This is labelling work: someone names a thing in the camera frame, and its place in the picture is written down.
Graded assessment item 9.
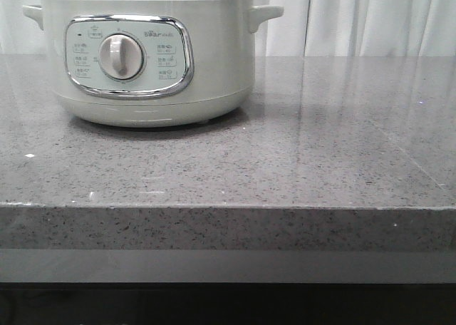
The pale green electric cooking pot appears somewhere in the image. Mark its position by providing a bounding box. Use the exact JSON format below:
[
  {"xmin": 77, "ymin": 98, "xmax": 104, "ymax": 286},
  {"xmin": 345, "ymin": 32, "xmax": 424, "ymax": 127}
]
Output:
[{"xmin": 22, "ymin": 0, "xmax": 284, "ymax": 128}]

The white pleated curtain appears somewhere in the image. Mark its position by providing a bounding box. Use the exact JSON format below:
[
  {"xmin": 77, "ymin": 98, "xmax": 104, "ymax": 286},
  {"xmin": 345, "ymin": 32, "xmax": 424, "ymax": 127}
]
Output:
[{"xmin": 1, "ymin": 0, "xmax": 455, "ymax": 57}]

